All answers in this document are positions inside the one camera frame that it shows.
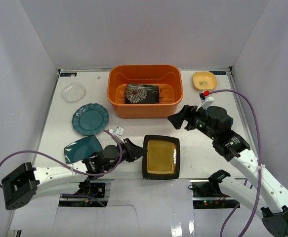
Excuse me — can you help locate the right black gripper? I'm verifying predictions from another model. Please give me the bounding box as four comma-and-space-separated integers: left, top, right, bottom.
167, 104, 217, 141

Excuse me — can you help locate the black yellow square plate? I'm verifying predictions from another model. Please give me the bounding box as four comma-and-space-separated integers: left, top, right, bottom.
142, 135, 181, 180

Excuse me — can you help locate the yellow square dish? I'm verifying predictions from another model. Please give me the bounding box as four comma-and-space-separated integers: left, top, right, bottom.
192, 72, 218, 91

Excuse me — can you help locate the black floral square plate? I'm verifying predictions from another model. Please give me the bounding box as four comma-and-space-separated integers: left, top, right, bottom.
125, 84, 160, 104

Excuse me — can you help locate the teal round scalloped plate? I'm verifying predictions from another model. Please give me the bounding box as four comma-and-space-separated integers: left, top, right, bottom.
71, 103, 109, 136

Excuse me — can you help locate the teal square plate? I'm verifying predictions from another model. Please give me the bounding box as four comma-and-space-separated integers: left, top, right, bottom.
64, 135, 102, 164

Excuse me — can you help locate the clear glass plate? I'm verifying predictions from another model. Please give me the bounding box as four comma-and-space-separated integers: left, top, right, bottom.
61, 82, 86, 103

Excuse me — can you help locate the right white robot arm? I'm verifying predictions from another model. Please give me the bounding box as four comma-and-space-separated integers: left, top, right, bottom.
167, 105, 288, 237

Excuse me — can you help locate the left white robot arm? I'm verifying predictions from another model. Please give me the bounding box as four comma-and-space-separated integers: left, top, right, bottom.
1, 138, 147, 210

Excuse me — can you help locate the orange plastic bin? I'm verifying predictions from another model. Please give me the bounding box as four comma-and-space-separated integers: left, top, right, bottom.
107, 65, 183, 119

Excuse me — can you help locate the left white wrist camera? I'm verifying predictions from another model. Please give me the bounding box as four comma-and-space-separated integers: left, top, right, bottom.
109, 126, 124, 141

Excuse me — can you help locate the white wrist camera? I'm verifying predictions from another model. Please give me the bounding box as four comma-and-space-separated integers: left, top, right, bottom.
196, 90, 214, 111
109, 126, 124, 141

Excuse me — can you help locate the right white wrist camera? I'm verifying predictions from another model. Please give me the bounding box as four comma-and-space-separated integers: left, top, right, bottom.
196, 90, 214, 111

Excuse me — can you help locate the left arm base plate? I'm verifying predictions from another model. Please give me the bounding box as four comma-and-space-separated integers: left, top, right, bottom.
58, 181, 108, 207

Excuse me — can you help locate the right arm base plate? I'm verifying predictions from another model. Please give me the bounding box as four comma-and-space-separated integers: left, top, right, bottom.
188, 180, 239, 210

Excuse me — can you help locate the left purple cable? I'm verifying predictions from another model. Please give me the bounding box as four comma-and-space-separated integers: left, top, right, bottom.
0, 130, 124, 208

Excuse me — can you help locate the purple cable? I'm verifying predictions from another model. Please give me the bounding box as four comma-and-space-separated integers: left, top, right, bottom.
209, 89, 264, 237
0, 130, 124, 208

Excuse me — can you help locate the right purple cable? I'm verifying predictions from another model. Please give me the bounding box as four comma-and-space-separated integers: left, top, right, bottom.
209, 89, 264, 237

